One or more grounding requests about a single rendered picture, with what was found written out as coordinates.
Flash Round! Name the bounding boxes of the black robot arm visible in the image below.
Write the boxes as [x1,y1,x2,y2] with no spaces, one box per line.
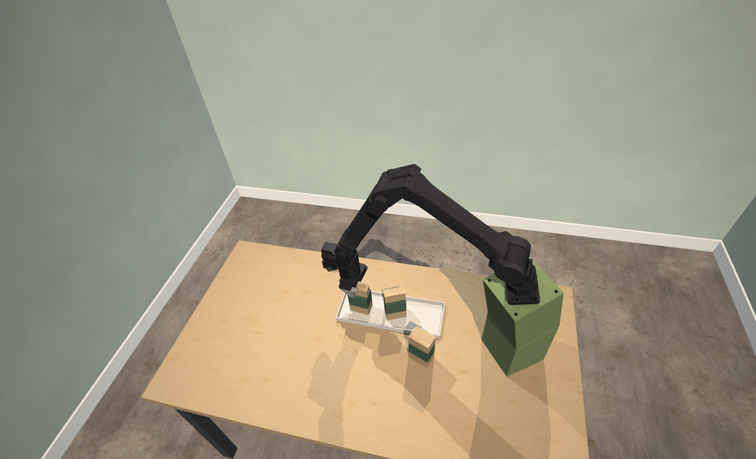
[321,164,540,305]

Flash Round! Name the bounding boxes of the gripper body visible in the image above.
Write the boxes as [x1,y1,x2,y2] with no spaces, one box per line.
[338,263,368,291]

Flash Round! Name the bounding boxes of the white shallow tray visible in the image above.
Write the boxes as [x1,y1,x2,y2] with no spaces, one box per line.
[336,291,445,339]

